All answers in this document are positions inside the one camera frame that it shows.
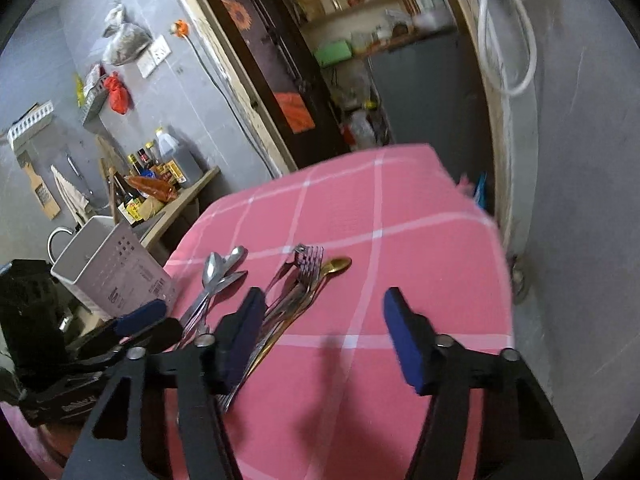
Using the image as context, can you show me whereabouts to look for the red plastic bag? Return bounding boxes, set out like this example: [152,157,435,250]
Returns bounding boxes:
[103,72,134,115]

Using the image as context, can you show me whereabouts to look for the white wall rack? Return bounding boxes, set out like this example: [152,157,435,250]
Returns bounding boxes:
[7,101,55,150]

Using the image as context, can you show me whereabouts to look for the grey cabinet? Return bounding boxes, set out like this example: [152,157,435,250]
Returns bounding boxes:
[366,30,490,162]

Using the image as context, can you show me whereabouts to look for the large dark oil bottle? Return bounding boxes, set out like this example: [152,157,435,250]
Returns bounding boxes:
[152,127,204,187]

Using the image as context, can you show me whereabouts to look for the pink checked tablecloth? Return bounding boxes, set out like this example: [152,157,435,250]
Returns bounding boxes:
[0,143,516,480]

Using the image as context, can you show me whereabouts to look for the dark door sunflower print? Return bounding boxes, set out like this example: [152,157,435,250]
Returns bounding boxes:
[187,0,352,168]

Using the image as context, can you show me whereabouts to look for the grey plastic bag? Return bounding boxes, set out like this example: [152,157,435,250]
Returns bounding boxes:
[102,4,153,67]

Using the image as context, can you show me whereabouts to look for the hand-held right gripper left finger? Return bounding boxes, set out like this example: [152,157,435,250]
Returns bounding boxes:
[60,287,266,480]

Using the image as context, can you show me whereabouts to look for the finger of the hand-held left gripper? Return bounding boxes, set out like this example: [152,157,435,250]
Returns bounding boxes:
[67,299,169,361]
[75,316,184,376]

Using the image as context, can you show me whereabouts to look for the white containers on cabinet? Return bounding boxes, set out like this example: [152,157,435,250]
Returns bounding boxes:
[413,0,453,32]

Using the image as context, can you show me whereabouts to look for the gold spoon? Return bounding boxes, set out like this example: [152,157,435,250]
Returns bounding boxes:
[245,256,353,376]

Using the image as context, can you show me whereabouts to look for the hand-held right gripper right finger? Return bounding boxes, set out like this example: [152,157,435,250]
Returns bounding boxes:
[383,287,583,480]

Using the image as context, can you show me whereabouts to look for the wooden spatula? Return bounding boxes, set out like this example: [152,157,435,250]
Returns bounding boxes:
[96,135,122,193]

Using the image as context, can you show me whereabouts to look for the silver spoon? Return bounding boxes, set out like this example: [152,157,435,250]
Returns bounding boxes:
[190,270,249,338]
[177,251,227,335]
[220,246,249,281]

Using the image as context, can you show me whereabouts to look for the black power cable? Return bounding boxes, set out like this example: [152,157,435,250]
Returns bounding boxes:
[187,35,275,173]

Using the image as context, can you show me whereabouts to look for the orange seasoning packet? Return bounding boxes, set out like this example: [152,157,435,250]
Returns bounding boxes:
[125,175,179,204]

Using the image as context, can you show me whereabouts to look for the white hose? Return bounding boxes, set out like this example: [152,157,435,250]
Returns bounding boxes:
[476,0,539,97]

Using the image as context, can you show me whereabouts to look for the grey wall basket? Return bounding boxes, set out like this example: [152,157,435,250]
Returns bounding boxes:
[80,85,112,129]

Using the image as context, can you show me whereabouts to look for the dark bottle yellow label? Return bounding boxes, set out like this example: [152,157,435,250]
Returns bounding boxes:
[114,175,147,225]

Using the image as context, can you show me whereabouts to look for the silver fork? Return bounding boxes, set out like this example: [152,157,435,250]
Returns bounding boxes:
[222,260,321,413]
[262,244,325,331]

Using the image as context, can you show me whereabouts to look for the pale wooden door frame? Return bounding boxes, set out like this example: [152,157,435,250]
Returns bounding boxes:
[160,0,301,177]

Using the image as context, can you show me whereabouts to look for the clear plastic bottle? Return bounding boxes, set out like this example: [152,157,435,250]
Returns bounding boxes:
[347,110,377,147]

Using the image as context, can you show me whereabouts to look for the beige hanging cloth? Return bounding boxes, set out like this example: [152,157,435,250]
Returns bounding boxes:
[50,165,92,227]

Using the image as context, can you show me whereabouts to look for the green box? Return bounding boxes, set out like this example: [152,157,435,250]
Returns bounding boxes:
[314,40,354,69]

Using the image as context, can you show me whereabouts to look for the wooden grater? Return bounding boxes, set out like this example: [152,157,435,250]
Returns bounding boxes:
[17,152,62,221]

